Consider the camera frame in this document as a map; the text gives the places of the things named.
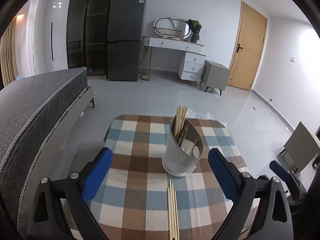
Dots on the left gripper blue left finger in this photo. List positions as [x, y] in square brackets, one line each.
[94, 172]

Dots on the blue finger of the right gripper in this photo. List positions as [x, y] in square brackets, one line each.
[280, 171]

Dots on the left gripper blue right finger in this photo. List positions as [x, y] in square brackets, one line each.
[226, 173]

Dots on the wooden chopstick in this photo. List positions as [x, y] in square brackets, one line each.
[180, 118]
[177, 229]
[177, 121]
[171, 232]
[174, 234]

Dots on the grey panel board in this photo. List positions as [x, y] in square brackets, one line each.
[301, 147]

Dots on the plaid checkered rug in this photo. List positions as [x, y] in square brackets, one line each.
[132, 200]

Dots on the grey oval utensil holder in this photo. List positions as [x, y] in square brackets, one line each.
[180, 158]

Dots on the dark grey mattress bed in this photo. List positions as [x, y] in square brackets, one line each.
[37, 113]

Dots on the grey nightstand cabinet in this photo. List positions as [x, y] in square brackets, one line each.
[215, 76]

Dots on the white dresser with drawers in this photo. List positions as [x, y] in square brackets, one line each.
[170, 55]

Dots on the yellow wooden door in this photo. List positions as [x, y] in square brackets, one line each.
[249, 46]

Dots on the potted green plant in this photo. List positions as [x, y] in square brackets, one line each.
[195, 27]

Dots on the beige curtain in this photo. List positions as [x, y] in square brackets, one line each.
[9, 70]

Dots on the oval vanity mirror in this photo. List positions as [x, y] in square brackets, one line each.
[169, 27]

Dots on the dark grey refrigerator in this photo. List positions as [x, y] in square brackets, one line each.
[124, 39]

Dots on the black glass cabinet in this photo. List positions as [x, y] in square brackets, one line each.
[86, 35]

